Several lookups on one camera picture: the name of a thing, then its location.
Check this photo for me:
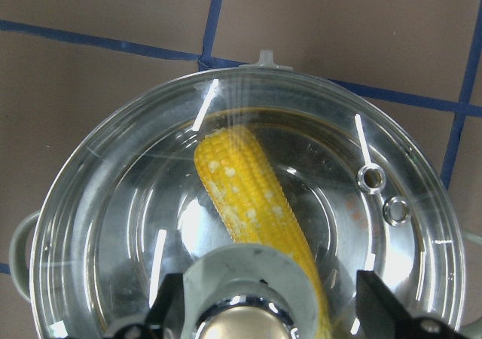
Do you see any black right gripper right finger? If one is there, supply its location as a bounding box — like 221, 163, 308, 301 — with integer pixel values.
355, 270, 411, 326

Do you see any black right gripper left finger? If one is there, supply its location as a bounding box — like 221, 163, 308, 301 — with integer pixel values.
145, 273, 185, 328

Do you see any yellow corn cob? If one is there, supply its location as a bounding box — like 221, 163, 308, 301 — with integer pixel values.
194, 126, 332, 338

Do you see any glass pot lid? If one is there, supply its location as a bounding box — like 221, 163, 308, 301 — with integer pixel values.
29, 64, 468, 339

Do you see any pale green cooking pot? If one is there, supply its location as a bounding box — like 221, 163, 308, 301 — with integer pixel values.
8, 48, 482, 339

